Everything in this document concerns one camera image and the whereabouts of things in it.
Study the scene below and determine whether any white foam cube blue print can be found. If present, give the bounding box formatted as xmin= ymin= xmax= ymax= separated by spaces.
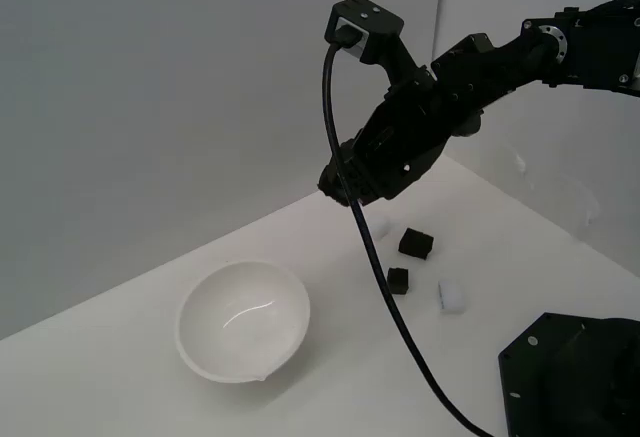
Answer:
xmin=437 ymin=278 xmax=471 ymax=317

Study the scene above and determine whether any black camera cable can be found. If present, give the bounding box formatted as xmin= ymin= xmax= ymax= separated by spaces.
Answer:
xmin=321 ymin=26 xmax=499 ymax=437

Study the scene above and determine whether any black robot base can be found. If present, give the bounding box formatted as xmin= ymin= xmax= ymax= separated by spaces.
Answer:
xmin=498 ymin=311 xmax=640 ymax=437

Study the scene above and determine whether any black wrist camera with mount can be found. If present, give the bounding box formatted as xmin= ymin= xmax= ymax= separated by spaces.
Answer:
xmin=323 ymin=0 xmax=432 ymax=89

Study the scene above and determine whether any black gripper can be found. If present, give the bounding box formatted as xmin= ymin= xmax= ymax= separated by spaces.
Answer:
xmin=325 ymin=32 xmax=502 ymax=207

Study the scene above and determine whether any large black foam cube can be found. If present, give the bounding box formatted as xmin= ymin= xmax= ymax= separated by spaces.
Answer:
xmin=397 ymin=227 xmax=435 ymax=262

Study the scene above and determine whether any white ceramic bowl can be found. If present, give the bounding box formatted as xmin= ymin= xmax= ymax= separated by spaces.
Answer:
xmin=173 ymin=258 xmax=312 ymax=384

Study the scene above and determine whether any small black foam cube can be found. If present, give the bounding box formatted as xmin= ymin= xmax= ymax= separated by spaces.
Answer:
xmin=386 ymin=267 xmax=413 ymax=297

